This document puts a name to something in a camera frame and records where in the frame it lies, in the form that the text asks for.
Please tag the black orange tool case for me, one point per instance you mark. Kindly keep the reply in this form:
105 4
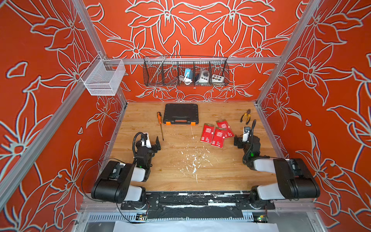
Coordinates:
181 114

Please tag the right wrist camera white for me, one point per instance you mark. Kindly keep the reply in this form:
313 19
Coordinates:
246 132

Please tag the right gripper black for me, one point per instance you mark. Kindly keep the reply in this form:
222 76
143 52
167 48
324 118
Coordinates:
240 142

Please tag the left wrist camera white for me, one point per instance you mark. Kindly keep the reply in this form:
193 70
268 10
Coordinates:
145 141

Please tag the blue white small box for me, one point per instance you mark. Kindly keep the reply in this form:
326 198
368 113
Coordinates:
188 74

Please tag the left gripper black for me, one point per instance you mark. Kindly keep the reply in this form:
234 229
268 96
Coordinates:
153 149

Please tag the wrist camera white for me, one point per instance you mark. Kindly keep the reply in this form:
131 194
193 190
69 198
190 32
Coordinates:
145 141
246 132

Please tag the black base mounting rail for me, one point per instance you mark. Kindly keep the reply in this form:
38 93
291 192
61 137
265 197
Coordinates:
190 205

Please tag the white dotted cube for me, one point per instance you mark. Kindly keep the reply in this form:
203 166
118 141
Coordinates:
217 79

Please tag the black wire wall basket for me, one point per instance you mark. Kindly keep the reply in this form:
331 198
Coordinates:
168 70

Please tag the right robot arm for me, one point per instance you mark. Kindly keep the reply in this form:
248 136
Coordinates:
294 181

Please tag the red ruler set package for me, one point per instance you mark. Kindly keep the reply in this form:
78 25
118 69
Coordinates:
219 137
225 125
208 133

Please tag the clear plastic wall bin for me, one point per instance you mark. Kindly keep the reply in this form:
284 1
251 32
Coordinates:
102 79

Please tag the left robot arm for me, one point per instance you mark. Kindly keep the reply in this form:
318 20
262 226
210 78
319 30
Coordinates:
114 182

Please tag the white timer device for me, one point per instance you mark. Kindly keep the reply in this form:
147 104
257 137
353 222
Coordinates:
203 77

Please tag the orange handled screwdriver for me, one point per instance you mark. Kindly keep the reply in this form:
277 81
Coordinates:
159 117

